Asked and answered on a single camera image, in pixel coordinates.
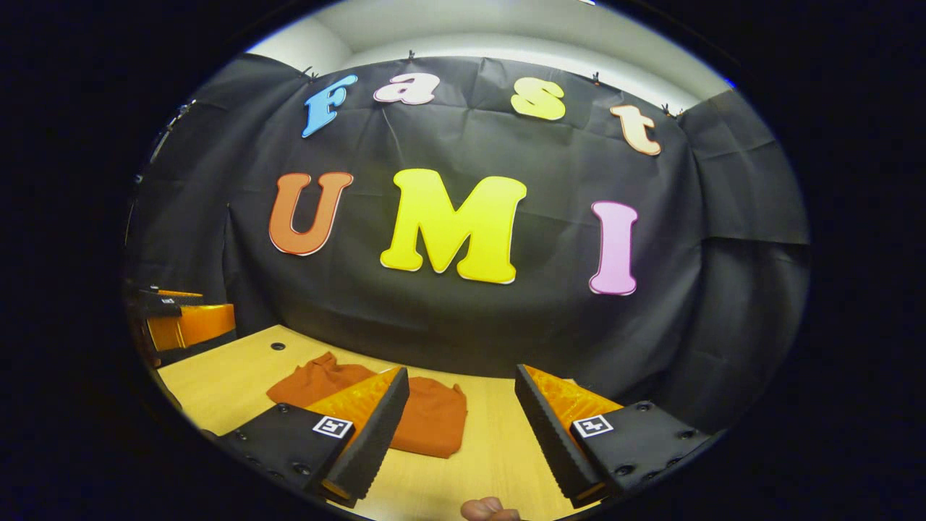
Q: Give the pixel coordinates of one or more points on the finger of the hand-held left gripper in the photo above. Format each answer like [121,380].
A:
[166,300]
[199,325]

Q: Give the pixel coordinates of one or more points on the black backdrop cloth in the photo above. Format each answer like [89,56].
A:
[434,318]

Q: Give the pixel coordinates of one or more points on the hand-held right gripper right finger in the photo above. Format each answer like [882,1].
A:
[553,441]

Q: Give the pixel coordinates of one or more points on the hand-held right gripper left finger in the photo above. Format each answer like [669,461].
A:
[376,441]

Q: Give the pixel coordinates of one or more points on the rust orange knit garment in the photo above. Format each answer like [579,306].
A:
[434,420]

